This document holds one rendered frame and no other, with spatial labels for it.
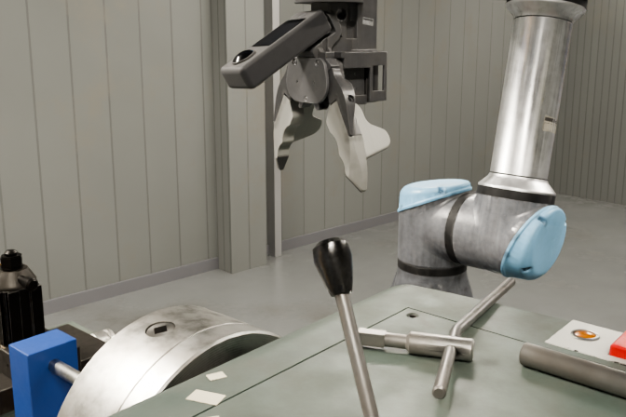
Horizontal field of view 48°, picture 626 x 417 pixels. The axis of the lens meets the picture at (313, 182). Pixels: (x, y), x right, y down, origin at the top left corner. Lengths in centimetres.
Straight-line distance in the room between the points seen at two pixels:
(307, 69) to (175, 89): 383
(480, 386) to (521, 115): 51
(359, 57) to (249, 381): 34
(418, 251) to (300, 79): 49
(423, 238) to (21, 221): 328
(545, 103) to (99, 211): 356
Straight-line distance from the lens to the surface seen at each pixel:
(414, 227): 114
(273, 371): 69
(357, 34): 75
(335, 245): 56
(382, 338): 72
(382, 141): 72
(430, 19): 629
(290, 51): 70
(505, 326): 81
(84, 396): 83
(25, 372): 115
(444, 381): 64
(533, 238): 105
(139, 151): 444
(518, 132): 108
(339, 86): 70
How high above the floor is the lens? 156
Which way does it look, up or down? 12 degrees down
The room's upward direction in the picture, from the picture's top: straight up
